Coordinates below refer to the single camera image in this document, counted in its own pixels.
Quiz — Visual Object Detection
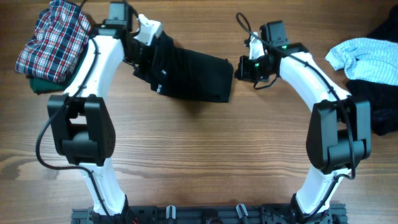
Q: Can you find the light blue striped shirt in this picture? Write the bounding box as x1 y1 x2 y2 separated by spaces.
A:
325 37 397 86

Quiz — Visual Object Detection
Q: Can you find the green folded garment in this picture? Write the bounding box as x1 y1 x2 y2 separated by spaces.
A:
29 45 88 95

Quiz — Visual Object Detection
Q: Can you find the dark navy garment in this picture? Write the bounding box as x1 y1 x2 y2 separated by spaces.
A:
346 5 397 136

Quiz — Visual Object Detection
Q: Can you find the plaid folded shirt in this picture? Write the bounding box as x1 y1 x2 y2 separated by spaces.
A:
15 0 91 84

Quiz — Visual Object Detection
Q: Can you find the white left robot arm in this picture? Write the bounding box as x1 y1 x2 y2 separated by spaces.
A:
46 14 163 218

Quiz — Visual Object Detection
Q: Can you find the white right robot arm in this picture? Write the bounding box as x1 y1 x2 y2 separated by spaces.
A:
235 32 371 222

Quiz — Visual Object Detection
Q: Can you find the black t-shirt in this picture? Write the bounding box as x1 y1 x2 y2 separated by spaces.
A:
133 32 234 103

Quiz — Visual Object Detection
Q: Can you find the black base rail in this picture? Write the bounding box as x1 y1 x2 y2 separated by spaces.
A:
70 203 348 224

